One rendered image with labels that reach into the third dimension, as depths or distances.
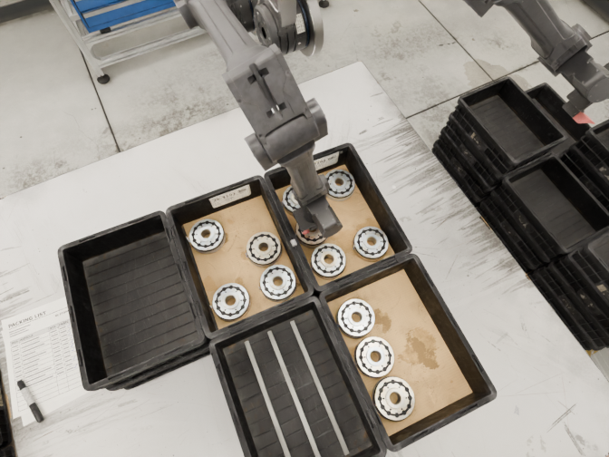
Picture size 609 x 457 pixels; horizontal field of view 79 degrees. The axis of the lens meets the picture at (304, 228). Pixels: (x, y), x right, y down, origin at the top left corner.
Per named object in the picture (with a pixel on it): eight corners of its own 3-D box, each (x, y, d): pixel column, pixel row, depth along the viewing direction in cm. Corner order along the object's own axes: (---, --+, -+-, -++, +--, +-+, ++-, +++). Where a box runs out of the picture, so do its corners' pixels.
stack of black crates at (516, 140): (425, 154, 209) (457, 97, 168) (468, 135, 215) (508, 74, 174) (468, 211, 196) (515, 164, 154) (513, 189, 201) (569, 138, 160)
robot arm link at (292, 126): (299, 49, 41) (220, 95, 41) (333, 138, 51) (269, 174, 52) (208, -49, 68) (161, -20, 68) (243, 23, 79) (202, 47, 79)
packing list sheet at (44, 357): (-5, 324, 115) (-6, 323, 115) (70, 290, 120) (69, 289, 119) (15, 430, 104) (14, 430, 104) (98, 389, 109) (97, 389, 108)
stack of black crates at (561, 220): (470, 211, 196) (503, 178, 164) (514, 189, 202) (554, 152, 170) (520, 277, 182) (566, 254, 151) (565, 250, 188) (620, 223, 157)
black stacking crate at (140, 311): (80, 261, 112) (57, 247, 102) (176, 226, 117) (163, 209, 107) (108, 393, 98) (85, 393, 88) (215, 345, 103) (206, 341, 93)
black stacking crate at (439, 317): (315, 303, 108) (317, 294, 98) (403, 265, 114) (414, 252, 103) (380, 446, 94) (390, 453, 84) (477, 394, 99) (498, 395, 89)
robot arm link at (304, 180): (308, 87, 49) (237, 128, 50) (330, 122, 48) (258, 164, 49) (323, 170, 92) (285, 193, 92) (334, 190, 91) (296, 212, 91)
